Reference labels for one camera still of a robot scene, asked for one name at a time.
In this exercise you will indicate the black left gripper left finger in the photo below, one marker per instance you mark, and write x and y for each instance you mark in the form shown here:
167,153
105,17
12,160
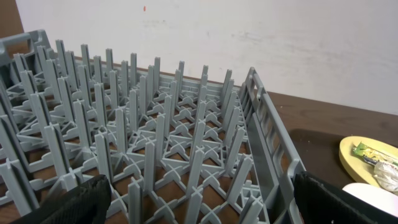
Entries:
86,203

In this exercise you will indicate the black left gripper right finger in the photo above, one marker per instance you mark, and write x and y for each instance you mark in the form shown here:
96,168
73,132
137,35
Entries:
320,202

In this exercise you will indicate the green yellow snack wrapper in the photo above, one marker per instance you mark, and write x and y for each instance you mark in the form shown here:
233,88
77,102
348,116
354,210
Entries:
371,155

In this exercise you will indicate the clear plastic wrap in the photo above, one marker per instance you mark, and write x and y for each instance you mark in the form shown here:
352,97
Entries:
386,175

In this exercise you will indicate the grey dishwasher rack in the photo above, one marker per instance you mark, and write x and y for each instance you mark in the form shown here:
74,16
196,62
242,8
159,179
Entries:
174,150

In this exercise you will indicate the yellow plate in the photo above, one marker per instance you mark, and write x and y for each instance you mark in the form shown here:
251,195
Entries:
356,166

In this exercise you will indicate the dark brown serving tray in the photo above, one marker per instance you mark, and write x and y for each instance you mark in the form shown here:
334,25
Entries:
319,151

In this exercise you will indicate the white bowl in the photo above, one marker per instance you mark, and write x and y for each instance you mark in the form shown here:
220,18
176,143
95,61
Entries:
375,196

